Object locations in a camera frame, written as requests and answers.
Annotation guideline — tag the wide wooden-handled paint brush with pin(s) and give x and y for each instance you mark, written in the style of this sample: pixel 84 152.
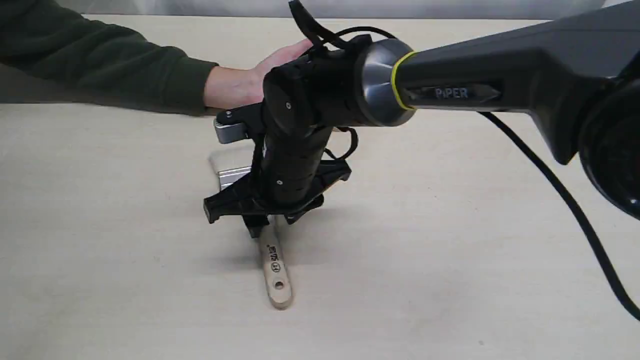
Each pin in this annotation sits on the wide wooden-handled paint brush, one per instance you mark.
pixel 229 166

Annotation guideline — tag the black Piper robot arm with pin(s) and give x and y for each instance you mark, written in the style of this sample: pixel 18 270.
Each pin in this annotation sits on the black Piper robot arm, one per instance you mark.
pixel 577 77

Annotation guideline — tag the dark green sleeved forearm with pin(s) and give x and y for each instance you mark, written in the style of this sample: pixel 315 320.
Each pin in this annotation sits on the dark green sleeved forearm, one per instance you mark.
pixel 53 43

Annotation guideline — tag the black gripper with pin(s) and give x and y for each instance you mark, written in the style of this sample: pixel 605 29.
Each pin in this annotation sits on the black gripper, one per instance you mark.
pixel 288 176

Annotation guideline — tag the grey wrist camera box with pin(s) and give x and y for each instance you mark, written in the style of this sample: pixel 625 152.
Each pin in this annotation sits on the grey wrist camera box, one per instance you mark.
pixel 228 133

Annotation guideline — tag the person's bare hand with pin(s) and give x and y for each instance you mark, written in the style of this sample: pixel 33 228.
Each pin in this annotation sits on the person's bare hand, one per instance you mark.
pixel 229 88

